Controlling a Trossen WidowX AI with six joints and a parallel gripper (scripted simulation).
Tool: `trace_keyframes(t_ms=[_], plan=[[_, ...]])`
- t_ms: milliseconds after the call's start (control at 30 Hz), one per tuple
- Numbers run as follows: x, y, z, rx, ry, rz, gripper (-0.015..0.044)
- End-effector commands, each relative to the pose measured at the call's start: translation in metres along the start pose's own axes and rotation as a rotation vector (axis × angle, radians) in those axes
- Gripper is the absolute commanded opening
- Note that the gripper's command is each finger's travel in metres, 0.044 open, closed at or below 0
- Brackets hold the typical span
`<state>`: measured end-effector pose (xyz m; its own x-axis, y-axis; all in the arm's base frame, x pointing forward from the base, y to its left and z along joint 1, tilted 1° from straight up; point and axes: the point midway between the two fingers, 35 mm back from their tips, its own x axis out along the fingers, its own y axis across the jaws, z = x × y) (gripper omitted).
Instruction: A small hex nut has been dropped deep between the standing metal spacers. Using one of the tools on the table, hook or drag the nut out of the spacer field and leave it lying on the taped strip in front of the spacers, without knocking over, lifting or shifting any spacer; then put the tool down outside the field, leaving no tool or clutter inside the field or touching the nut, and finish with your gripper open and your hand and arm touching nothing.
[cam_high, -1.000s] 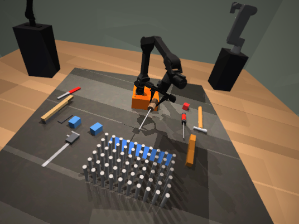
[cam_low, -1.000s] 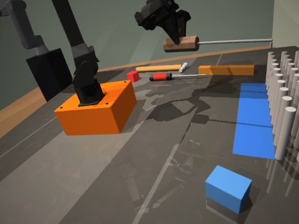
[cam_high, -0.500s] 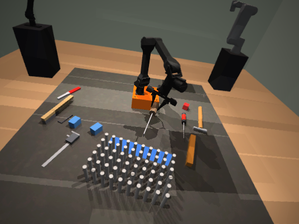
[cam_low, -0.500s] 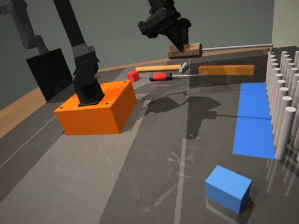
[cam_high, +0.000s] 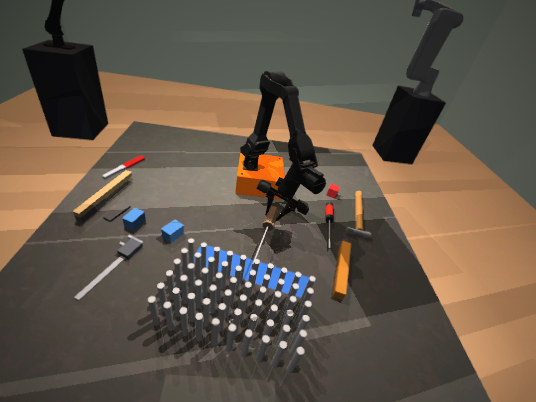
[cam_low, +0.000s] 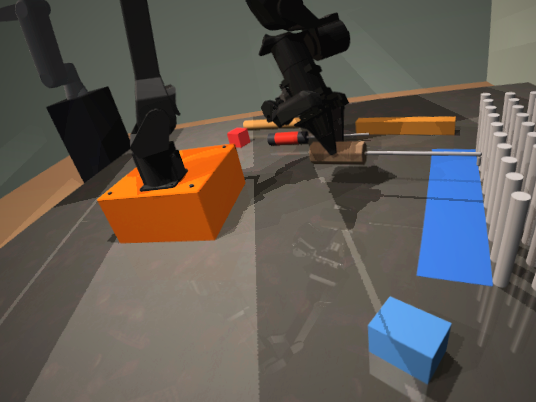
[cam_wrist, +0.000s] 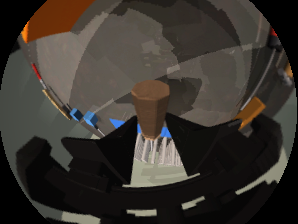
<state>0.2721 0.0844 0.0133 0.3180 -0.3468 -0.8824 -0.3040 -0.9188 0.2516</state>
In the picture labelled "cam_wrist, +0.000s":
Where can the blue flat strip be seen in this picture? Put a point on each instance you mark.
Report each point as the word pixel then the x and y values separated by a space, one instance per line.
pixel 118 123

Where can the light blue block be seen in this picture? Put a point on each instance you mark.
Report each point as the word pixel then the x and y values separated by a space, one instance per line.
pixel 77 115
pixel 90 118

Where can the orange rectangular bar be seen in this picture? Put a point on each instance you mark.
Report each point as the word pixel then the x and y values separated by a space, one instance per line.
pixel 252 109

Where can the hook tool with wooden handle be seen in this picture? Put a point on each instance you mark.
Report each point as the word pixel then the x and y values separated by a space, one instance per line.
pixel 151 99

